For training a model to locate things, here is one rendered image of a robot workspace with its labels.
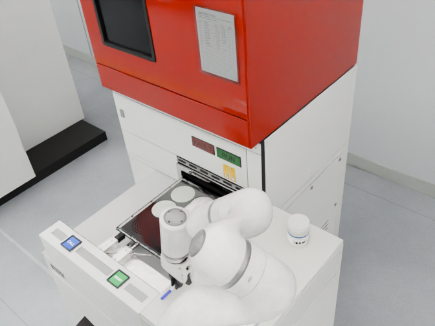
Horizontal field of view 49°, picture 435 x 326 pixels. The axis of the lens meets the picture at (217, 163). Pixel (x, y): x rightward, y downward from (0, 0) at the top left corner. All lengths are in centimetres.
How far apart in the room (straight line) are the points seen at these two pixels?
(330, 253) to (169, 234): 60
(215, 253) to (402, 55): 231
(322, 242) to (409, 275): 129
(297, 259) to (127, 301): 56
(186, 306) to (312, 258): 74
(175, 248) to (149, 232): 53
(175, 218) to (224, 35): 56
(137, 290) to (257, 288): 77
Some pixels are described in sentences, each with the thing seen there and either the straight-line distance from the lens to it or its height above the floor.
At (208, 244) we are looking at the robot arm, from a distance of 84.
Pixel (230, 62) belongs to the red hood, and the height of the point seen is 153.
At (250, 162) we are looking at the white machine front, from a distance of 173.
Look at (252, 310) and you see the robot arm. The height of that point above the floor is 143.
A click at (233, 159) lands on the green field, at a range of 178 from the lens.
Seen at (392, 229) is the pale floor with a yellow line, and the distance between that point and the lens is 311.
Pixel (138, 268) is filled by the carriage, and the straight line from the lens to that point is 175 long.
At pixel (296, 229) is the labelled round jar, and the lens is 158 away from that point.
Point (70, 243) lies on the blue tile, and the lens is 180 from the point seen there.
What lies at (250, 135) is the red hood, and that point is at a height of 128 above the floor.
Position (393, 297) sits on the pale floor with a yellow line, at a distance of 279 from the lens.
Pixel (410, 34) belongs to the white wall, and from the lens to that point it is 292.
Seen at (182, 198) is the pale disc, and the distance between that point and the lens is 194.
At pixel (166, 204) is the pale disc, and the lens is 193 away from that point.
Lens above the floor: 219
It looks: 38 degrees down
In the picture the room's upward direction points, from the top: 6 degrees counter-clockwise
